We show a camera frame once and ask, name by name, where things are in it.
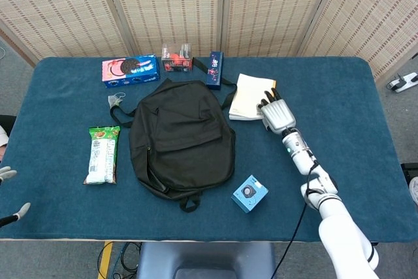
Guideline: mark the black floor box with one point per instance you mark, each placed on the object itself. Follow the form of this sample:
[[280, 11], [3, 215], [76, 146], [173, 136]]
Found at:
[[411, 174]]

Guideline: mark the clear box with red parts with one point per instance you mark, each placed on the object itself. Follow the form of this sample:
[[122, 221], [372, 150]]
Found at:
[[176, 58]]

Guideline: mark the green white snack bag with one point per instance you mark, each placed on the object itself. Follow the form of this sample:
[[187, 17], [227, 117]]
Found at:
[[102, 155]]

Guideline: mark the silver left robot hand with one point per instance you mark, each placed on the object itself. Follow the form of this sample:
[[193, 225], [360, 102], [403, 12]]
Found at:
[[23, 209]]

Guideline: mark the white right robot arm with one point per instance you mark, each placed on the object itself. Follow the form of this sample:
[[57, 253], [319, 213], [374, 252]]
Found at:
[[339, 233]]

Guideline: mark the black fabric backpack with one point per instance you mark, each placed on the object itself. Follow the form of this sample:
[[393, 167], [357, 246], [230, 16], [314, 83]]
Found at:
[[183, 141]]

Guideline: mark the light blue speaker box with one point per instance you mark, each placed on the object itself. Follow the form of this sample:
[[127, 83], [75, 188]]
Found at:
[[249, 194]]

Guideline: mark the woven bamboo screen panel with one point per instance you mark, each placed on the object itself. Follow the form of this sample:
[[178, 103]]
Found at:
[[166, 4], [277, 8], [375, 14], [58, 8]]

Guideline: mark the cream notebook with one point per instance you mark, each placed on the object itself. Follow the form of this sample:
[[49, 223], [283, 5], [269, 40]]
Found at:
[[245, 96]]

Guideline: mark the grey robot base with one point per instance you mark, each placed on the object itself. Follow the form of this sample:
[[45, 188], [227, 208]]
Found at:
[[205, 259]]

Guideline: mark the blue tablecloth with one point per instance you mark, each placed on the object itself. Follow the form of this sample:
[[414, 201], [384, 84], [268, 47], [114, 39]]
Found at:
[[343, 112]]

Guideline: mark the blue cookie box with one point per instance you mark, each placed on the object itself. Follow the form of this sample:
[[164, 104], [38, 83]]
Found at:
[[130, 70]]

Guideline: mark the dark blue slim box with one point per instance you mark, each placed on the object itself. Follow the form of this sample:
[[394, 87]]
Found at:
[[215, 70]]

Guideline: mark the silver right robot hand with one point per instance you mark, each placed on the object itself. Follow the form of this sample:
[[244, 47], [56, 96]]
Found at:
[[279, 115]]

